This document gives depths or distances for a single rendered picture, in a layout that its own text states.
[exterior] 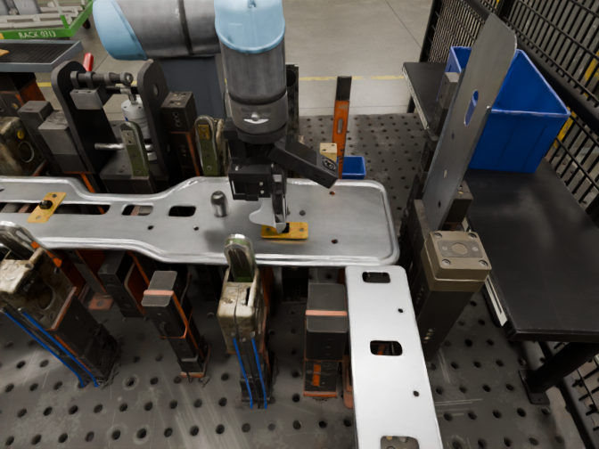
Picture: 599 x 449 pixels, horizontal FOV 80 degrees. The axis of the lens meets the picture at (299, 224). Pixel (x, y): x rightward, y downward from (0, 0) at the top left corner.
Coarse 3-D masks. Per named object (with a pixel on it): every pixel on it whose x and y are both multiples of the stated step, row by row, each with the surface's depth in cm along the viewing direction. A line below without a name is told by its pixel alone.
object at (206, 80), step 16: (160, 64) 103; (176, 64) 103; (192, 64) 103; (208, 64) 105; (176, 80) 106; (192, 80) 107; (208, 80) 107; (224, 80) 120; (208, 96) 110; (224, 96) 117; (208, 112) 114; (224, 112) 118
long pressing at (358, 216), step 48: (0, 192) 73; (192, 192) 73; (288, 192) 73; (336, 192) 73; (384, 192) 73; (48, 240) 64; (96, 240) 64; (144, 240) 64; (192, 240) 64; (288, 240) 64; (336, 240) 64; (384, 240) 64
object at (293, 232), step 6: (288, 222) 66; (294, 222) 66; (300, 222) 66; (264, 228) 65; (270, 228) 65; (288, 228) 64; (294, 228) 65; (300, 228) 65; (306, 228) 65; (264, 234) 64; (270, 234) 64; (276, 234) 64; (282, 234) 64; (288, 234) 64; (294, 234) 64; (300, 234) 64; (306, 234) 64
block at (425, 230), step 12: (420, 204) 70; (408, 216) 74; (420, 216) 68; (408, 228) 74; (420, 228) 66; (408, 240) 75; (420, 240) 66; (408, 252) 75; (420, 252) 66; (396, 264) 85; (408, 264) 75; (408, 276) 75
